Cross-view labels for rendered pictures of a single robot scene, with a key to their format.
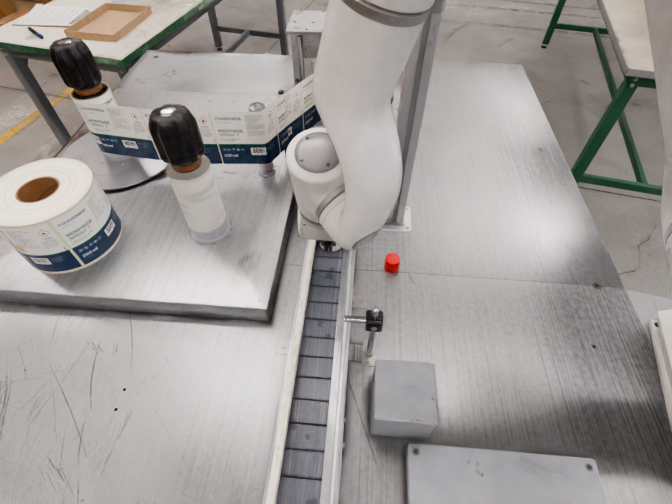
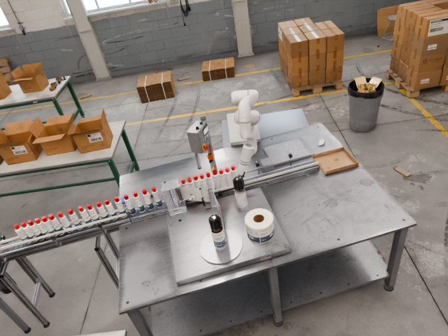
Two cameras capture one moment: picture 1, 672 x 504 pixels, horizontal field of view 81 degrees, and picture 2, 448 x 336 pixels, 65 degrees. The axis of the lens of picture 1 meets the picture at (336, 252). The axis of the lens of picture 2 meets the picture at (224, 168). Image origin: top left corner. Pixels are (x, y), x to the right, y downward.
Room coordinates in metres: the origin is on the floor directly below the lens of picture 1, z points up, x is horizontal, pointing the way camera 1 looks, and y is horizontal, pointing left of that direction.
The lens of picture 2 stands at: (1.09, 2.24, 2.83)
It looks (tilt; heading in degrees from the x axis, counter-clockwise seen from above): 37 degrees down; 259
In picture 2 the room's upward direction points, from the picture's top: 11 degrees counter-clockwise
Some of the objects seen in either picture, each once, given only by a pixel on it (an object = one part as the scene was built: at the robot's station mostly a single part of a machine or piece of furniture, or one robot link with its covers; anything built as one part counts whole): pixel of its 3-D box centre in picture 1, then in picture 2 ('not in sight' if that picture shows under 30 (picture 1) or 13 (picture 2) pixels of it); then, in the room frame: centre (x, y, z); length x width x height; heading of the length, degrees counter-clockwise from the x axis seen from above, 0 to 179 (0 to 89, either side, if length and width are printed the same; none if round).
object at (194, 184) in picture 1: (192, 178); (240, 193); (0.61, 0.29, 1.03); 0.09 x 0.09 x 0.30
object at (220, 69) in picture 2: not in sight; (219, 69); (-0.52, -4.36, 0.11); 0.65 x 0.54 x 0.22; 161
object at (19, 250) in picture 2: not in sight; (78, 265); (2.07, -0.12, 0.47); 1.17 x 0.38 x 0.94; 175
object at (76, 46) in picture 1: (96, 102); (217, 231); (0.89, 0.59, 1.04); 0.09 x 0.09 x 0.29
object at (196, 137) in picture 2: not in sight; (199, 137); (0.76, -0.09, 1.38); 0.17 x 0.10 x 0.19; 50
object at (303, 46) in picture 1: (315, 71); (173, 197); (1.09, 0.06, 1.01); 0.14 x 0.13 x 0.26; 175
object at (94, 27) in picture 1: (110, 21); not in sight; (1.98, 1.05, 0.82); 0.34 x 0.24 x 0.03; 170
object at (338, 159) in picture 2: not in sight; (335, 160); (-0.33, 0.09, 0.85); 0.30 x 0.26 x 0.04; 175
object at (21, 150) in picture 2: not in sight; (17, 143); (2.58, -1.77, 0.97); 0.45 x 0.38 x 0.37; 77
